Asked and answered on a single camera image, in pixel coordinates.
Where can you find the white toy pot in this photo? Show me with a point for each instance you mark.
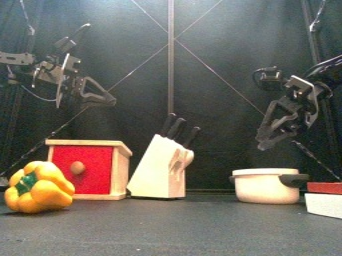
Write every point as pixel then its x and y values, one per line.
pixel 266 186

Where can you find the red wooden drawer box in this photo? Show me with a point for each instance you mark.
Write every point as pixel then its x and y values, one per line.
pixel 95 166

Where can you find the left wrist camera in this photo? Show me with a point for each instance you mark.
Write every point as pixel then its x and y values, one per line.
pixel 71 40

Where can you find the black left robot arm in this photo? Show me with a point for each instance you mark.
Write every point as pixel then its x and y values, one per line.
pixel 15 58

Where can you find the grey vertical frame pole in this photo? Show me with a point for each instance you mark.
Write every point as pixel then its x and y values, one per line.
pixel 171 56

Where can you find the red and white block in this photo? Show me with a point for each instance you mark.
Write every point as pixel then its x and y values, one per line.
pixel 325 198

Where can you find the yellow toy bell pepper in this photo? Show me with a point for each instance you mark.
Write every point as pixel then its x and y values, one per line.
pixel 47 190

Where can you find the white wooden knife block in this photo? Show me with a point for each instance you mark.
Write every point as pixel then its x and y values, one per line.
pixel 158 173

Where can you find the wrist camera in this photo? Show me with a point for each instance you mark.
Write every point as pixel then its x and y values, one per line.
pixel 269 78
pixel 71 40

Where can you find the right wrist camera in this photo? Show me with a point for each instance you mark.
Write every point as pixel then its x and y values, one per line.
pixel 269 78

